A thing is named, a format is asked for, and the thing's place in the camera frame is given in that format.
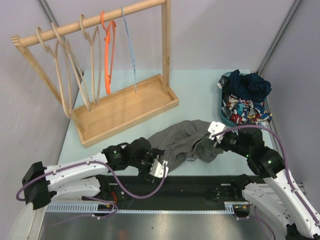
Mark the beige wooden hanger far left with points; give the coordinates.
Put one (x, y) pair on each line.
(55, 55)

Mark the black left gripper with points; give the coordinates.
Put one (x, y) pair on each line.
(153, 153)

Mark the colourful cartoon print garment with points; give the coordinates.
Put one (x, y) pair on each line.
(245, 110)

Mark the navy blue garment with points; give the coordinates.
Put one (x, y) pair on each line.
(245, 86)

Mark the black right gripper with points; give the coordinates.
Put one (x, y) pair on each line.
(220, 144)

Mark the teal plastic laundry basket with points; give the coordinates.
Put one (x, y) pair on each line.
(225, 115)

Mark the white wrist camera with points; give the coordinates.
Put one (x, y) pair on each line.
(217, 130)
(159, 168)

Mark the orange plastic hanger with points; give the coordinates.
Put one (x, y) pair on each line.
(109, 51)

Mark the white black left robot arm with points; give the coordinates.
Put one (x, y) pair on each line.
(87, 179)

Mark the white slotted cable duct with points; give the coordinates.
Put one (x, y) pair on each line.
(103, 208)

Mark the light blue wire hanger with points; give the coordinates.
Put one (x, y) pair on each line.
(133, 60)

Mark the beige wooden hanger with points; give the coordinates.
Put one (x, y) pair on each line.
(73, 62)
(94, 41)
(55, 55)

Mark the wooden clothes rack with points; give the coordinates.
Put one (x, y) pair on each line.
(119, 110)

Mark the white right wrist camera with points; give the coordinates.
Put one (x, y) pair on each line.
(217, 130)

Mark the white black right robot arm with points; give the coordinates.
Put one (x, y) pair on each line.
(293, 212)

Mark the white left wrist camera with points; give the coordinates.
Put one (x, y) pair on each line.
(159, 168)

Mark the grey drawstring shorts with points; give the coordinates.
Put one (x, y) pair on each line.
(185, 140)

